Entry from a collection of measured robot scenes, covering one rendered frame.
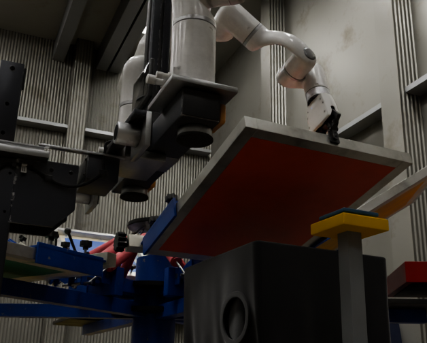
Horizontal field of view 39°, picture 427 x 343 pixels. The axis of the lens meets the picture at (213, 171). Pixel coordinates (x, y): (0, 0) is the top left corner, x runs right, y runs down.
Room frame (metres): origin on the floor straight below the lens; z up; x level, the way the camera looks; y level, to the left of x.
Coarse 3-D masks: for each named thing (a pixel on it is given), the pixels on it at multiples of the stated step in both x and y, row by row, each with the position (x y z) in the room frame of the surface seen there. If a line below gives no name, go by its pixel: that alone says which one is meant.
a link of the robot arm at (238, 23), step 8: (224, 8) 1.57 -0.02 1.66; (232, 8) 1.56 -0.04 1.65; (240, 8) 1.57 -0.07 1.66; (216, 16) 1.61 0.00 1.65; (224, 16) 1.58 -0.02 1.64; (232, 16) 1.57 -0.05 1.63; (240, 16) 1.57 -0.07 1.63; (248, 16) 1.58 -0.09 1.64; (216, 24) 1.63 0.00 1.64; (224, 24) 1.60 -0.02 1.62; (232, 24) 1.59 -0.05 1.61; (240, 24) 1.58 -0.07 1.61; (248, 24) 1.58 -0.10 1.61; (256, 24) 1.58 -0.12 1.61; (216, 32) 1.65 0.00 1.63; (224, 32) 1.64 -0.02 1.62; (232, 32) 1.61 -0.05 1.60; (240, 32) 1.59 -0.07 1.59; (248, 32) 1.59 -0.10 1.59; (216, 40) 1.68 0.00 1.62; (224, 40) 1.68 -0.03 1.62; (240, 40) 1.62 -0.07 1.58
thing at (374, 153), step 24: (240, 120) 1.52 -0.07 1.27; (264, 120) 1.53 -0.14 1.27; (240, 144) 1.57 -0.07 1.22; (288, 144) 1.59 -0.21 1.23; (312, 144) 1.60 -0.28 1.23; (336, 144) 1.62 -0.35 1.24; (360, 144) 1.67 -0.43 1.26; (216, 168) 1.68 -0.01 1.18; (192, 192) 1.80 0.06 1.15; (312, 240) 2.20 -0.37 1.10
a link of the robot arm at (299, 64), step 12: (252, 36) 1.59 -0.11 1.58; (264, 36) 1.59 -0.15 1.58; (276, 36) 1.58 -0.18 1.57; (288, 36) 1.57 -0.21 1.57; (252, 48) 1.62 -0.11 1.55; (288, 48) 1.57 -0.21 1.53; (300, 48) 1.58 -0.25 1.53; (288, 60) 1.62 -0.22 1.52; (300, 60) 1.59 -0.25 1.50; (312, 60) 1.59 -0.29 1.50; (288, 72) 1.64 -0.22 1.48; (300, 72) 1.62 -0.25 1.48
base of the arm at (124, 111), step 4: (128, 104) 1.48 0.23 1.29; (120, 108) 1.50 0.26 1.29; (124, 108) 1.49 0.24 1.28; (128, 108) 1.48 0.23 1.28; (120, 112) 1.50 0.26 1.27; (124, 112) 1.49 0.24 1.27; (128, 112) 1.48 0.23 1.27; (120, 116) 1.50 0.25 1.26; (124, 116) 1.49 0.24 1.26; (128, 116) 1.48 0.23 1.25; (120, 120) 1.50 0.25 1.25; (124, 120) 1.49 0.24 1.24; (100, 148) 1.50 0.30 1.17
